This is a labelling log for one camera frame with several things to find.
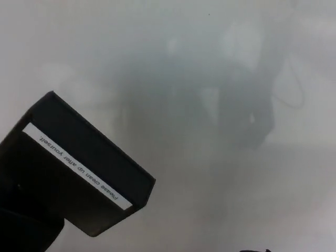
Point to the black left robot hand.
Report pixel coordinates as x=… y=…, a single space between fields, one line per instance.
x=26 y=231

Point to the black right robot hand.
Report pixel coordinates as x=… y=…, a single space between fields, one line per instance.
x=256 y=251

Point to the black magnetic marker holder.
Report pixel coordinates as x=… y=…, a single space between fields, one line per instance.
x=65 y=178

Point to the white glossy whiteboard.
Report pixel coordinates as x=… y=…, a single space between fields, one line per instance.
x=210 y=65

